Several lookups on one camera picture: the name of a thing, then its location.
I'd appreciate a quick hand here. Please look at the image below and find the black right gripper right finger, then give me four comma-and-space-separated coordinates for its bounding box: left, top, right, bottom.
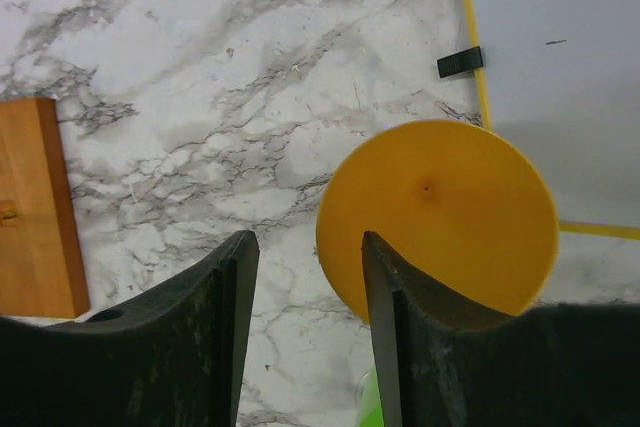
362, 232, 639, 426

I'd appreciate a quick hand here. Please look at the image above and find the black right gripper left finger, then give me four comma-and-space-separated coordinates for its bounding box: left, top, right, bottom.
1, 230, 259, 426

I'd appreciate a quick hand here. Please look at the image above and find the green plastic wine glass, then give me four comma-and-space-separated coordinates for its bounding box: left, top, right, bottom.
355, 367, 384, 427

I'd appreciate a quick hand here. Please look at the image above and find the yellow plastic wine glass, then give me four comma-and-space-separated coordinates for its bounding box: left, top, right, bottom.
316, 120, 559, 320

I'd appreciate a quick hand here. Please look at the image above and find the wooden rack base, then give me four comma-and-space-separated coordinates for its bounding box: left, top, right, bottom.
1, 98, 90, 318

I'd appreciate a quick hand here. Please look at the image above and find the yellow-framed whiteboard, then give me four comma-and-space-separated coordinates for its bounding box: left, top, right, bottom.
437, 0, 639, 239

